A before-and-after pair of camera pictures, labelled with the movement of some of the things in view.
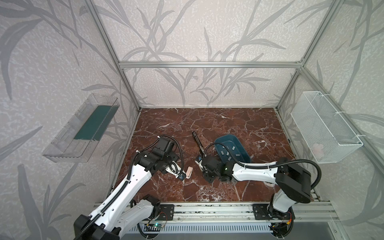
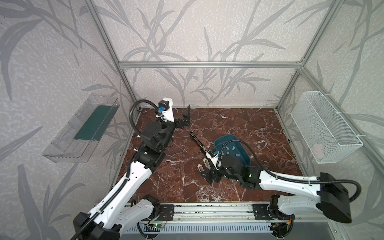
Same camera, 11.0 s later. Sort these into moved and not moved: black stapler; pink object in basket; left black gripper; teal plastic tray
Moved: left black gripper
Not moved: teal plastic tray; black stapler; pink object in basket
